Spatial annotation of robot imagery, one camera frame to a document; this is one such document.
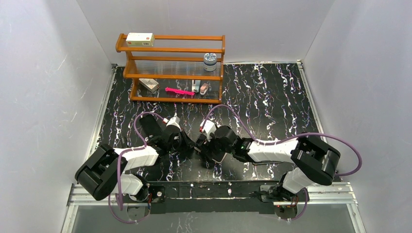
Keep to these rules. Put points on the beige phone case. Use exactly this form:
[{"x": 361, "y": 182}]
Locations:
[{"x": 218, "y": 158}]

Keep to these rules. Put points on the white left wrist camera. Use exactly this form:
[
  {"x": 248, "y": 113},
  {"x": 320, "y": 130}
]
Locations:
[{"x": 173, "y": 121}]

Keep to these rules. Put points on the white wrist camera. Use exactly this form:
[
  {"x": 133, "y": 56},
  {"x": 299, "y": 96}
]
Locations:
[
  {"x": 208, "y": 128},
  {"x": 173, "y": 121}
]

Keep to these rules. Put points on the orange wooden shelf rack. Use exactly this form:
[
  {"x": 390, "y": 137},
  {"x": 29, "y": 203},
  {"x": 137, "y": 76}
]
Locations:
[{"x": 174, "y": 61}]

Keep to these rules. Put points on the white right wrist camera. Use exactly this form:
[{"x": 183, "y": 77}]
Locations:
[{"x": 208, "y": 128}]

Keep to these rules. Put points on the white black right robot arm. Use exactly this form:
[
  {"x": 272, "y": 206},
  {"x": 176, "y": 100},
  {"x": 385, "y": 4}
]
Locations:
[{"x": 315, "y": 160}]

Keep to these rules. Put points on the round blue white tin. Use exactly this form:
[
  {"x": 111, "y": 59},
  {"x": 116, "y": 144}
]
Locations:
[{"x": 210, "y": 61}]

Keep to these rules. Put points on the white red box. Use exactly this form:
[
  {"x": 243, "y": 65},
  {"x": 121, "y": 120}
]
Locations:
[{"x": 140, "y": 39}]

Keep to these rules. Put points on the black phone with light edge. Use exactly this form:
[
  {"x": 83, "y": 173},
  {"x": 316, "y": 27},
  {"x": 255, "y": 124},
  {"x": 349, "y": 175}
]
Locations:
[{"x": 266, "y": 163}]

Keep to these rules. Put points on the pink white stapler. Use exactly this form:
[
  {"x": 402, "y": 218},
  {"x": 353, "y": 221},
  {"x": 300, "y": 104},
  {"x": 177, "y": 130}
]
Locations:
[{"x": 204, "y": 89}]

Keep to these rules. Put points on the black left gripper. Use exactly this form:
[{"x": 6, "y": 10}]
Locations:
[{"x": 181, "y": 141}]

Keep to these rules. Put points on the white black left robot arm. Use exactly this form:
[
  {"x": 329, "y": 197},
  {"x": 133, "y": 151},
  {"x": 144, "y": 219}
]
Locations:
[{"x": 105, "y": 171}]

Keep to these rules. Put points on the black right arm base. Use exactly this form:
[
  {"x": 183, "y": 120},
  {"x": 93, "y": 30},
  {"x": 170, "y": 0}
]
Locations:
[{"x": 291, "y": 207}]

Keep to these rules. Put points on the small grey white box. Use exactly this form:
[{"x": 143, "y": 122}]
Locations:
[{"x": 150, "y": 84}]

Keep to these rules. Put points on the aluminium front frame rail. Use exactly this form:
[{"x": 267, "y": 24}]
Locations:
[{"x": 218, "y": 207}]

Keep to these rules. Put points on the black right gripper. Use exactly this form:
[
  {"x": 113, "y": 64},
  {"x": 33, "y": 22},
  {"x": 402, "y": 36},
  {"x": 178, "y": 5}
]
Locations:
[{"x": 203, "y": 146}]

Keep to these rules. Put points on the small white blue box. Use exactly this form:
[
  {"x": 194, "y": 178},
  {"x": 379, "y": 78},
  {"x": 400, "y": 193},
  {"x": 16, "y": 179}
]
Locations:
[{"x": 196, "y": 86}]

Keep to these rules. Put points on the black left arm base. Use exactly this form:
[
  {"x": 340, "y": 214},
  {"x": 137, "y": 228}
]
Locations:
[{"x": 142, "y": 194}]

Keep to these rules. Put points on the black phone case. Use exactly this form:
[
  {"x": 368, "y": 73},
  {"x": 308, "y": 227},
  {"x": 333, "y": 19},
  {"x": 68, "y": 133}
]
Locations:
[{"x": 150, "y": 126}]

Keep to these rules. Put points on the pink comb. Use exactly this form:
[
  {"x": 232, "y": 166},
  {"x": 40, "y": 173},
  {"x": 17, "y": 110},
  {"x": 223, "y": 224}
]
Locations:
[{"x": 180, "y": 92}]

